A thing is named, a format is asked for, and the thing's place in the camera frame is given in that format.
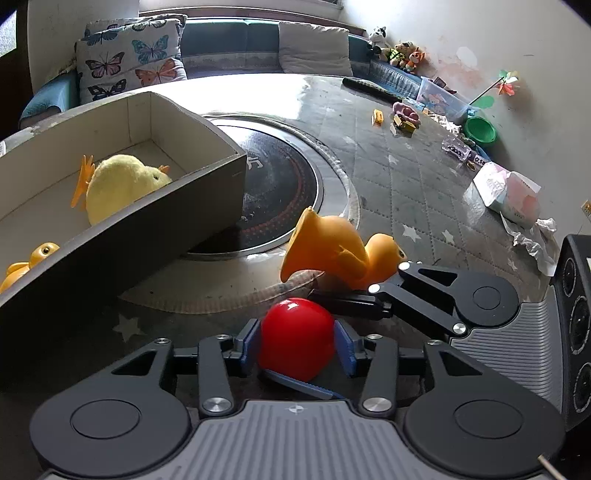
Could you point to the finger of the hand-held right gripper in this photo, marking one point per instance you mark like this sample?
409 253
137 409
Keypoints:
351 302
300 385

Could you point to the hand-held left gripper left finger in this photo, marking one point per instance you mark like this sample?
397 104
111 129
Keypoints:
247 348

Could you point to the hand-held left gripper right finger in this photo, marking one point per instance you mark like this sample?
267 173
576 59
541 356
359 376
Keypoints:
345 350

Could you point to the red ball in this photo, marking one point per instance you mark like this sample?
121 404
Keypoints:
295 337

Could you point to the orange rubber duck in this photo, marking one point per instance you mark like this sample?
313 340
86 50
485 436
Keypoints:
332 249

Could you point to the grey cardboard box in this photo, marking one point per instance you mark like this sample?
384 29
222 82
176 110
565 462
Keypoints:
138 230

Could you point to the yellow plush chick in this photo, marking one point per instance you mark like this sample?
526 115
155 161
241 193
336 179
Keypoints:
120 184

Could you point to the yellow rubber duck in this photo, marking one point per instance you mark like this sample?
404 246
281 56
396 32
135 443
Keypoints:
27 265

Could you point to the clear plastic storage container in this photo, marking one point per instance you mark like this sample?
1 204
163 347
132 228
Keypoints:
443 99

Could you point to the crumpled white paper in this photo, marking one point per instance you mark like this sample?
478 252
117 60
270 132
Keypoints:
531 247

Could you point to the grey quilted star tablecloth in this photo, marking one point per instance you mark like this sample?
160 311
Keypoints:
415 194

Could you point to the round black cooktop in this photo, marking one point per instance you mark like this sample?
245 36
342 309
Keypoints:
277 184

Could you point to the tissue pack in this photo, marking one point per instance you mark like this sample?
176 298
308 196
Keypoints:
508 194

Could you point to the small yellow toy block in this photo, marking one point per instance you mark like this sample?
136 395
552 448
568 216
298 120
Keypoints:
377 117

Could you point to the small clear bead bag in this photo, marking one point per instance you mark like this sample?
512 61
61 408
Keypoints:
456 147

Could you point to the pink toy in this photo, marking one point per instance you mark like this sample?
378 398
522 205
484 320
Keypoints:
406 115

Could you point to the black remote control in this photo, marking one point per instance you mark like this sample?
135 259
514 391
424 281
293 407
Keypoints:
369 88

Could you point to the green bowl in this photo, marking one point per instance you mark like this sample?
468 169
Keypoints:
480 130

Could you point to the orange plush toy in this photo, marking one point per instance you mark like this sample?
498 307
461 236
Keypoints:
417 60

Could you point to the tan plush toy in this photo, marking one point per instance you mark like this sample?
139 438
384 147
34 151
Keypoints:
400 55

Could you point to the white sofa cushion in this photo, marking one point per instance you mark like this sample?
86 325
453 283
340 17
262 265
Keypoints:
314 48

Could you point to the black and white plush cow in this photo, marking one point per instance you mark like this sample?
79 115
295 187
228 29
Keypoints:
379 41

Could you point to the colourful pinwheel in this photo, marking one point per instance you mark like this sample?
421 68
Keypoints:
505 85

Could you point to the blue sofa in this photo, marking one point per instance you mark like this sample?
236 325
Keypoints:
231 46

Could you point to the large butterfly print pillow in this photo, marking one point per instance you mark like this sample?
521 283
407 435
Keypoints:
129 64

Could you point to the flat butterfly print pillow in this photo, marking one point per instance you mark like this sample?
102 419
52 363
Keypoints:
138 21

